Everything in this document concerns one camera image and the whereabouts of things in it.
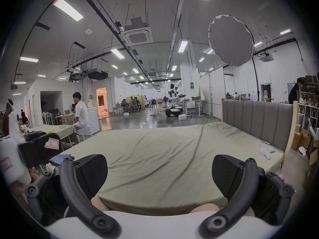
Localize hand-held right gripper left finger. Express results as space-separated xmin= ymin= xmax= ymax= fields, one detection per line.
xmin=25 ymin=154 xmax=122 ymax=239

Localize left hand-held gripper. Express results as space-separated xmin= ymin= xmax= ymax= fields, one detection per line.
xmin=0 ymin=131 xmax=63 ymax=187

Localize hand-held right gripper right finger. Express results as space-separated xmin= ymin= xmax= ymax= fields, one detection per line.
xmin=200 ymin=155 xmax=294 ymax=237

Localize person's left hand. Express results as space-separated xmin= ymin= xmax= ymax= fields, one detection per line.
xmin=9 ymin=167 xmax=39 ymax=205

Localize table with beige cloth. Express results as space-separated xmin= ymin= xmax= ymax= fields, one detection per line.
xmin=27 ymin=124 xmax=78 ymax=147

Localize blue garment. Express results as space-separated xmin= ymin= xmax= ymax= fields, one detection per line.
xmin=49 ymin=154 xmax=75 ymax=166

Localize small white pads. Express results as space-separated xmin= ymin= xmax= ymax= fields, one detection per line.
xmin=260 ymin=147 xmax=273 ymax=160

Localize white washing machine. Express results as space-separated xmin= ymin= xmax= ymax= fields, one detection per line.
xmin=85 ymin=108 xmax=101 ymax=136

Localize grey padded headboard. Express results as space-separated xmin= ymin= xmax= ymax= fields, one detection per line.
xmin=221 ymin=99 xmax=299 ymax=164

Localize stack of brown cartons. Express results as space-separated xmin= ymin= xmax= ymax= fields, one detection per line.
xmin=290 ymin=123 xmax=315 ymax=152

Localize bed with pale green sheet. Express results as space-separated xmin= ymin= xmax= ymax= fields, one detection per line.
xmin=46 ymin=122 xmax=284 ymax=216

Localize group of people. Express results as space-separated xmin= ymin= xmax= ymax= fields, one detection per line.
xmin=225 ymin=92 xmax=251 ymax=101
xmin=121 ymin=96 xmax=156 ymax=113

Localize grey standing desk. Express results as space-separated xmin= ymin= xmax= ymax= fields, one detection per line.
xmin=179 ymin=97 xmax=208 ymax=118

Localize shelf with cartons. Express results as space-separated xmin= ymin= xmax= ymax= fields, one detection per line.
xmin=297 ymin=75 xmax=319 ymax=135

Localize white and black robot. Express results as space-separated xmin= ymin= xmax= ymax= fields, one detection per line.
xmin=165 ymin=83 xmax=186 ymax=118

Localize round white softbox lamp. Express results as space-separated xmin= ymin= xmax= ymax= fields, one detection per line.
xmin=208 ymin=15 xmax=261 ymax=102

